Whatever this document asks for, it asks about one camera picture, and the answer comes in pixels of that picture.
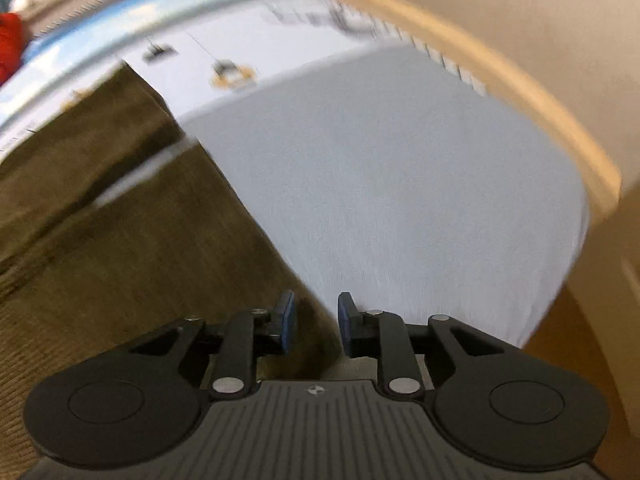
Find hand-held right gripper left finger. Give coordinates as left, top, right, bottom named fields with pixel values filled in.
left=128, top=289, right=299, bottom=401

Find red plush cloth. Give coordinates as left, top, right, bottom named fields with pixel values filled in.
left=0, top=12, right=27, bottom=85

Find olive corduroy pants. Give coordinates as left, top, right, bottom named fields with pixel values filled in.
left=0, top=59, right=347, bottom=480

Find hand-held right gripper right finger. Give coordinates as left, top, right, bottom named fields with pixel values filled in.
left=337, top=291, right=509, bottom=401

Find white printed blanket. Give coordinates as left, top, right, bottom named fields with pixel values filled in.
left=0, top=0, right=490, bottom=162

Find wooden bed frame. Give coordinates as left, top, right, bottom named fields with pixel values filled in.
left=294, top=0, right=624, bottom=222

